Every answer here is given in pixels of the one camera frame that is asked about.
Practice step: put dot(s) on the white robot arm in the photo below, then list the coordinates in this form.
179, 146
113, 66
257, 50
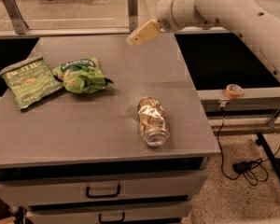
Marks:
256, 28

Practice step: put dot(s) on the grey drawer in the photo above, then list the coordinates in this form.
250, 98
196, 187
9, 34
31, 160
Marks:
101, 188
138, 213

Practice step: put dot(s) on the black metal stand leg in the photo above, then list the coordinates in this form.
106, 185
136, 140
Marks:
275, 162

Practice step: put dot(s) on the green jalapeno chip bag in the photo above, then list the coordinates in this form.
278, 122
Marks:
30, 80

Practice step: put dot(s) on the metal railing bracket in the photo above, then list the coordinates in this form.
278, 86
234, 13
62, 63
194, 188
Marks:
19, 24
133, 14

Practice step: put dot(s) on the crushed clear plastic bottle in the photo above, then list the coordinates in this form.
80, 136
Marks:
152, 122

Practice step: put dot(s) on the upper grey drawer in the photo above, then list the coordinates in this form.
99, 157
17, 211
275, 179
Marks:
101, 188

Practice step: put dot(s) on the orange tape roll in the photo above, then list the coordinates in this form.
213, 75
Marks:
233, 91

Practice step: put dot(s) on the left metal railing bracket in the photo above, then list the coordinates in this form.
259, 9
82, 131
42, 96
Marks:
19, 24

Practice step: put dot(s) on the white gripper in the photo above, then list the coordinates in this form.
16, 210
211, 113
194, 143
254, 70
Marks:
163, 15

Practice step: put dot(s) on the middle metal railing bracket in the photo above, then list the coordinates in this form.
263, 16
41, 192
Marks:
133, 14

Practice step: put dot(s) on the green rice chip bag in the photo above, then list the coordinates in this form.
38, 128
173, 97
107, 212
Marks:
82, 76

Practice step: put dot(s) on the lower grey drawer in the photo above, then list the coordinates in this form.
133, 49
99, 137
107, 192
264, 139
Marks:
138, 213

